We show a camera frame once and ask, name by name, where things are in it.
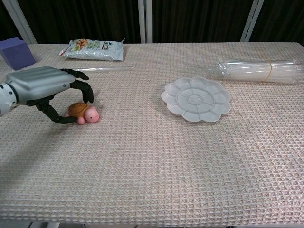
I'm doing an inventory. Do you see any white flower paint palette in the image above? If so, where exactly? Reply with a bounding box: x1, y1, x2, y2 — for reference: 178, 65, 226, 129
161, 76, 232, 123

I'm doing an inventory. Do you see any white snack bag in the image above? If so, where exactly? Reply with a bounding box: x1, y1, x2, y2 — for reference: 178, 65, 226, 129
58, 38, 125, 62

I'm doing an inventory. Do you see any purple cube block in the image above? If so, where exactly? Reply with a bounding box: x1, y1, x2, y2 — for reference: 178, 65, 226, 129
0, 37, 37, 71

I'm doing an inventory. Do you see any single clear plastic tube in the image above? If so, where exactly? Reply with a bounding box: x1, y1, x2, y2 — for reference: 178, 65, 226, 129
75, 66, 135, 72

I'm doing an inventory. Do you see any bundle of clear plastic tubes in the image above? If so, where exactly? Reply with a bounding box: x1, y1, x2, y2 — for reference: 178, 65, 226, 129
203, 59, 304, 85

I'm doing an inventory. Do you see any small orange pink toy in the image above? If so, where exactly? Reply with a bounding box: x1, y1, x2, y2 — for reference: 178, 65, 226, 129
65, 102, 100, 125

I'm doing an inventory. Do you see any black curtain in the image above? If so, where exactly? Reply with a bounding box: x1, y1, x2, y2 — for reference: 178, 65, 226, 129
0, 0, 304, 47

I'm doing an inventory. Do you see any beige waffle-textured tablecloth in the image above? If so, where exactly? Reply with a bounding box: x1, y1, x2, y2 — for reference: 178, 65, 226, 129
0, 42, 304, 225

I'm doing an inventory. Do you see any white frame post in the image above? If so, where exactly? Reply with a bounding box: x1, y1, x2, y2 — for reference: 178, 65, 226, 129
6, 0, 38, 45
137, 0, 154, 44
239, 0, 265, 43

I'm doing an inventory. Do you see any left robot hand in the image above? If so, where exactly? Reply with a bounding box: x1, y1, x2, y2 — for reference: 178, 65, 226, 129
5, 66, 94, 125

